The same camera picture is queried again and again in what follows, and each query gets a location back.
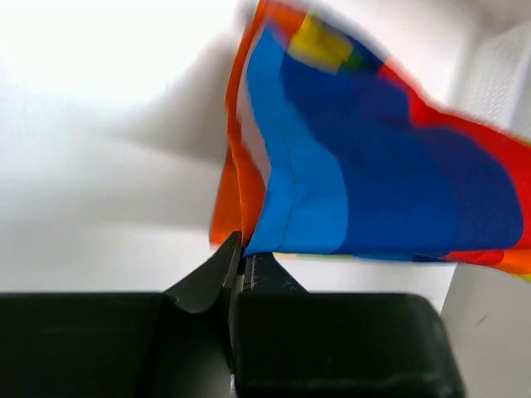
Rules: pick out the rainbow striped shorts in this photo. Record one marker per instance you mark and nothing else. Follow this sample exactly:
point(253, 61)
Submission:
point(333, 151)

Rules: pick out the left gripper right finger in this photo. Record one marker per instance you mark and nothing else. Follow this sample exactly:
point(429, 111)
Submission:
point(289, 342)

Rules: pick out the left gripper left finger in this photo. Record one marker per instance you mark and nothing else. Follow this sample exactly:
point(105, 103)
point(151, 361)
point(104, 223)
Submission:
point(119, 344)

